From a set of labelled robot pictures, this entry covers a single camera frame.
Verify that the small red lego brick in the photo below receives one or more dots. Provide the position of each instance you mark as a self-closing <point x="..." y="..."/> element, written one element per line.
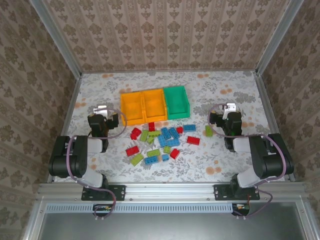
<point x="179" y="129"/>

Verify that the small green lego brick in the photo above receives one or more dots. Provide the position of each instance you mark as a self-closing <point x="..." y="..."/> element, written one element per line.
<point x="167" y="149"/>
<point x="150" y="139"/>

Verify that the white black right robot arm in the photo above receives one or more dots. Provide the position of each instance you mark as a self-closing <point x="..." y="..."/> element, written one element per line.
<point x="272" y="160"/>

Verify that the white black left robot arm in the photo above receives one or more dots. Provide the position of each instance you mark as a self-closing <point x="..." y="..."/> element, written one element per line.
<point x="65" y="160"/>

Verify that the yellow plastic bin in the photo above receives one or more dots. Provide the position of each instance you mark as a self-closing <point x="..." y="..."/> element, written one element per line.
<point x="153" y="105"/>
<point x="131" y="107"/>

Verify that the green plastic bin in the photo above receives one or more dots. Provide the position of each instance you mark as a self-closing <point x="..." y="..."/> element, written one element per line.
<point x="176" y="102"/>

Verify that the floral printed table cover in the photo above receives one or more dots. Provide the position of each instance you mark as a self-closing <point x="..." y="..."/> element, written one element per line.
<point x="200" y="160"/>

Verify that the small blue lego brick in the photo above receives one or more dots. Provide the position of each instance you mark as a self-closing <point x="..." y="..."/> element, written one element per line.
<point x="165" y="157"/>

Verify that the grey metal panel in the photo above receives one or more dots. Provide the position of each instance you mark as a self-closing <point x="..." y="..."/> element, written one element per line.
<point x="162" y="227"/>

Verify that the aluminium side rail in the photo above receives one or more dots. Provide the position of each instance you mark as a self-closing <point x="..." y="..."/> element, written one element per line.
<point x="266" y="100"/>
<point x="72" y="100"/>

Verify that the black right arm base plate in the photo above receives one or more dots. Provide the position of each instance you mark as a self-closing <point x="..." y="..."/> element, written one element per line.
<point x="220" y="192"/>

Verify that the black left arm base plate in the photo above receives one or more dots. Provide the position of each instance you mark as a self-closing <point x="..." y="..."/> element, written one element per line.
<point x="120" y="192"/>

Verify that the aluminium frame post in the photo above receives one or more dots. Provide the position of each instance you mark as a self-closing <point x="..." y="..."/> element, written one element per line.
<point x="277" y="37"/>
<point x="56" y="40"/>

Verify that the aluminium front frame beam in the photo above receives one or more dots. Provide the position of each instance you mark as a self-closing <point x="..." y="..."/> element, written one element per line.
<point x="170" y="191"/>

